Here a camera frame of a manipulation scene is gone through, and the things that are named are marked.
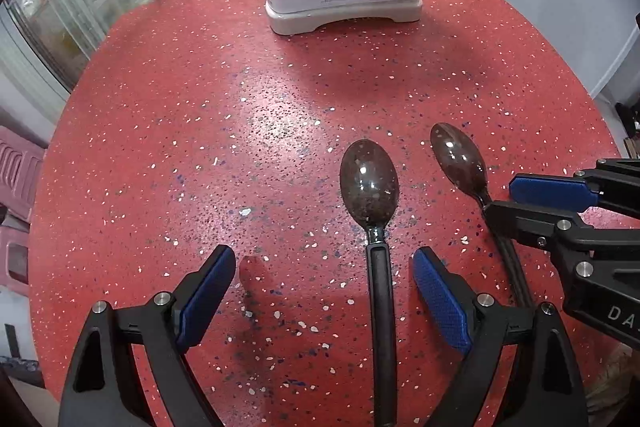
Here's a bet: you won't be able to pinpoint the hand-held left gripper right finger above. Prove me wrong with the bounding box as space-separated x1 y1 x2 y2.
411 246 591 427

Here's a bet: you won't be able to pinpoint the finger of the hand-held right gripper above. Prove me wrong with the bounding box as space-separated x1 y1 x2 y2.
484 200 640 290
509 158 640 222

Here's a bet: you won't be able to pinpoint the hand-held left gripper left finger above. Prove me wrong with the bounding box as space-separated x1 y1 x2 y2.
59 244 237 427

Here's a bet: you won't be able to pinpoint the large dark plastic spoon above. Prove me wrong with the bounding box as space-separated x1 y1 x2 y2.
339 139 401 427

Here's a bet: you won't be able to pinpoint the dark object beside table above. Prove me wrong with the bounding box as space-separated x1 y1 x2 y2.
615 101 640 158

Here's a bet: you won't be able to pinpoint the single pink plastic stool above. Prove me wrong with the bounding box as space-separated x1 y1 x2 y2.
0 227 32 295

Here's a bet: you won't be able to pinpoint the stack of pink plastic stools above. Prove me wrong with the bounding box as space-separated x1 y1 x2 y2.
0 127 46 218

